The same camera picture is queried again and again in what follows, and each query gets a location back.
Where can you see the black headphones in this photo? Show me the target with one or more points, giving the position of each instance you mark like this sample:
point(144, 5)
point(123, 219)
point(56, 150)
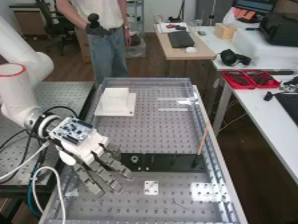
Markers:
point(230, 57)

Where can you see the clear box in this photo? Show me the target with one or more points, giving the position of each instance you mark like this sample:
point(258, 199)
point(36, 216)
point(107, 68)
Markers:
point(195, 100)

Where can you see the white desk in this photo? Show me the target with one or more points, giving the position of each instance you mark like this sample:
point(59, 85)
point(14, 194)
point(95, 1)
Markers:
point(270, 61)
point(266, 123)

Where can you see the small black block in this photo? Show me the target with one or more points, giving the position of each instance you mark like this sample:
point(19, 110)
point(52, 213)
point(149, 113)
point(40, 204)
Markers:
point(268, 96)

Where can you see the small wooden box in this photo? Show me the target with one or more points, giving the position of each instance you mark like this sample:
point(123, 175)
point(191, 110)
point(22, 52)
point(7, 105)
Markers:
point(225, 30)

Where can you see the wooden cabinet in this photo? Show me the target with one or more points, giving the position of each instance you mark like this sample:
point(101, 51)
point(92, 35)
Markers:
point(28, 21)

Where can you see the black laptop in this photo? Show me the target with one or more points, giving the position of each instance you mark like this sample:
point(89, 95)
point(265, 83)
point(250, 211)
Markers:
point(181, 39)

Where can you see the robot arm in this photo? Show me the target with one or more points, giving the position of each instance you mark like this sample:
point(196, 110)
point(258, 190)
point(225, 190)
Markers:
point(20, 83)

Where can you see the white mouse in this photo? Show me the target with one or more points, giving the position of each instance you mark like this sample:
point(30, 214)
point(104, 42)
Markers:
point(191, 50)

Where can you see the person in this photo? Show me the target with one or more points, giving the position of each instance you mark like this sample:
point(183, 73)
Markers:
point(107, 50)

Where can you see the small metal nut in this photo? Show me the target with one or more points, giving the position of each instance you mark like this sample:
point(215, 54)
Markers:
point(135, 159)

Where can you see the black plate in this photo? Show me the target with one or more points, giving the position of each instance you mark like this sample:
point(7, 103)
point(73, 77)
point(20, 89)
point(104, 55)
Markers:
point(168, 163)

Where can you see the black keyboard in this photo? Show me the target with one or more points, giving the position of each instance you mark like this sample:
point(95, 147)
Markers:
point(289, 106)

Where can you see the white foam block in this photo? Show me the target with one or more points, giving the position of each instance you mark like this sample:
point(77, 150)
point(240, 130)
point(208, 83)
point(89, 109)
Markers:
point(253, 41)

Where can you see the cardboard box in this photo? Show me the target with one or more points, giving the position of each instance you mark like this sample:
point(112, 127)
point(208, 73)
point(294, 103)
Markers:
point(288, 6)

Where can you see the small white plate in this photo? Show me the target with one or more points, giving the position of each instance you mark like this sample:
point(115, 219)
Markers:
point(151, 187)

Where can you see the wooden desk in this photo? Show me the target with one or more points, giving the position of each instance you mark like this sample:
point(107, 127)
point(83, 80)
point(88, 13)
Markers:
point(181, 53)

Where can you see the small white box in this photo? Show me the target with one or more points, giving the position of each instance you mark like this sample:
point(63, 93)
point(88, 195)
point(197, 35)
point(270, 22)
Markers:
point(115, 100)

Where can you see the thin stick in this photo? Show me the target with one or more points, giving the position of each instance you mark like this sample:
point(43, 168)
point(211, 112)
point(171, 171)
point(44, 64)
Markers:
point(203, 143)

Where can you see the black case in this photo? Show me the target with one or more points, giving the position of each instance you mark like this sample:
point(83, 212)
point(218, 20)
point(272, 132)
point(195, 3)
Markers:
point(280, 30)

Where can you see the black office chair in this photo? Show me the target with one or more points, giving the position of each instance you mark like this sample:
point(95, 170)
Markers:
point(55, 26)

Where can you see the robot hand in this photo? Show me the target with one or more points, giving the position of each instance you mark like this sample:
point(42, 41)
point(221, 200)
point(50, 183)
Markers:
point(81, 141)

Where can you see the red tray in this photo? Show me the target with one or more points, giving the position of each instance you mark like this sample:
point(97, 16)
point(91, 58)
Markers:
point(265, 78)
point(238, 79)

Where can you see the black handheld controller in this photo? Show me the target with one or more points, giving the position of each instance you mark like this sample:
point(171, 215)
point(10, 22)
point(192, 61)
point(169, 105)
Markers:
point(95, 25)

